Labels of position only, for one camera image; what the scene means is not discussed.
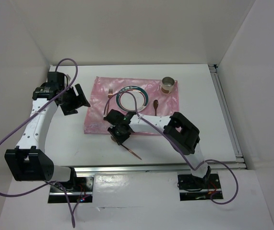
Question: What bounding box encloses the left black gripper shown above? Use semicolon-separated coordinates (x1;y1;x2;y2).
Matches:
59;83;90;116

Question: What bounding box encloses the copper knife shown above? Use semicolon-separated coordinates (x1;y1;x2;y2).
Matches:
111;136;142;161

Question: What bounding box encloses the pink satin cloth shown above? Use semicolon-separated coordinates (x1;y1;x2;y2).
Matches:
84;77;179;134

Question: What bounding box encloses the white plate green rim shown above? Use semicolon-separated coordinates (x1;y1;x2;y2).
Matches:
116;86;149;112

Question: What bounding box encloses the brown wooden spoon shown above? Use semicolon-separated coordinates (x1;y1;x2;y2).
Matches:
153;100;159;116

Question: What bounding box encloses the steel cup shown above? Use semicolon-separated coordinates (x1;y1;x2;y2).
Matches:
161;77;176;94

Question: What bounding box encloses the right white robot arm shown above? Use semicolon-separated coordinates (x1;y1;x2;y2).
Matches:
104;109;211;188

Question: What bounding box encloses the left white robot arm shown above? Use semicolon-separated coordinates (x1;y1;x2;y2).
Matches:
4;71;90;191

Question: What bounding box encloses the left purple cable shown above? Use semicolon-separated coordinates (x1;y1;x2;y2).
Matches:
0;57;80;228

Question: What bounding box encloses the aluminium front rail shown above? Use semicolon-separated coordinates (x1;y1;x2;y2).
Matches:
74;158;247;175

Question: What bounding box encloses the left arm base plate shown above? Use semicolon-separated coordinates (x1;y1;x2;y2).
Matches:
48;175;94;204

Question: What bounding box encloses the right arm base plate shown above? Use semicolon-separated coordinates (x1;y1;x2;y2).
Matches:
177;173;223;201

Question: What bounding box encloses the aluminium side rail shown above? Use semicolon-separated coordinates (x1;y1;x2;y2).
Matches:
208;64;246;165

